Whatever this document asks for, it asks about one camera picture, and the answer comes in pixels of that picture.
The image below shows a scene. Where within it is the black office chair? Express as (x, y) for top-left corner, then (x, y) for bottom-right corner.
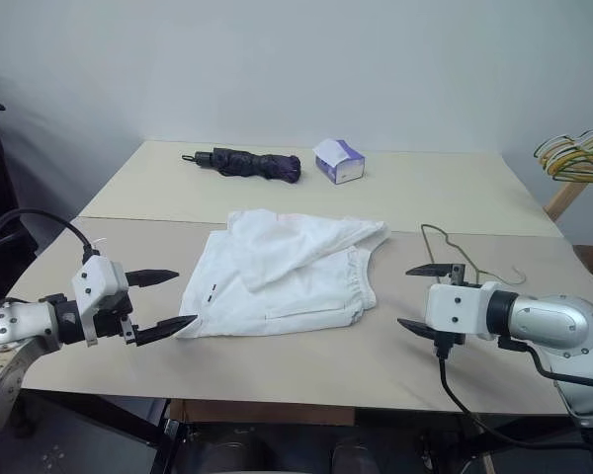
(0, 97), (48, 310)

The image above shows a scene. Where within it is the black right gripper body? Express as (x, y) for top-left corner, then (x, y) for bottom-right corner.
(425, 265), (480, 357)

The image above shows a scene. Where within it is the yellow wire hanger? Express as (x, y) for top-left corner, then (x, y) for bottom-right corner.
(543, 147), (593, 188)

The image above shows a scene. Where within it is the dark rounded shape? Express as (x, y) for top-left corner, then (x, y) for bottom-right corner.
(331, 440), (373, 474)
(197, 434), (259, 474)

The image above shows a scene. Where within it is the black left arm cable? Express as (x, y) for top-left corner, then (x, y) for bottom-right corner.
(0, 208), (102, 317)

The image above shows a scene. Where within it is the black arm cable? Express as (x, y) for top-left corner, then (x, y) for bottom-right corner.
(0, 208), (102, 317)
(434, 339), (593, 453)

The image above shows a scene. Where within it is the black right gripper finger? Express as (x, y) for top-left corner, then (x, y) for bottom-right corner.
(405, 263), (454, 284)
(396, 318), (439, 343)

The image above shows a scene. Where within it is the white tissue sheet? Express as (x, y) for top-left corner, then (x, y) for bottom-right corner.
(312, 137), (348, 162)

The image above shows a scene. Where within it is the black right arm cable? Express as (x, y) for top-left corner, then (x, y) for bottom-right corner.
(434, 339), (593, 453)

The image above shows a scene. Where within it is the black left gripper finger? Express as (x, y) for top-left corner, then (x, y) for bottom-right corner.
(125, 269), (180, 288)
(129, 314), (200, 348)

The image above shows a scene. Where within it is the purple white tissue box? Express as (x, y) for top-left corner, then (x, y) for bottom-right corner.
(312, 138), (368, 187)

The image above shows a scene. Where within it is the brown board under table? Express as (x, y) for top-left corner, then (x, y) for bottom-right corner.
(169, 398), (358, 427)

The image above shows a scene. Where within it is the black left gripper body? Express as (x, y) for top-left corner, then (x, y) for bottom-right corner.
(94, 291), (140, 347)

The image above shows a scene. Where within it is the dark purple folded umbrella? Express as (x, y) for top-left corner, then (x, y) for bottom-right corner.
(181, 146), (302, 186)

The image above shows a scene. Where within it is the olive wire hanger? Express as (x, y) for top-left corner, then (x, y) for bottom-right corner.
(420, 223), (528, 287)

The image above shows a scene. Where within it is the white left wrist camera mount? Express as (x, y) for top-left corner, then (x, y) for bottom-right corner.
(71, 254), (132, 348)

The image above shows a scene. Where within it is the white cloth garment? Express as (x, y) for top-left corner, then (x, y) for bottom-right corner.
(175, 209), (392, 341)

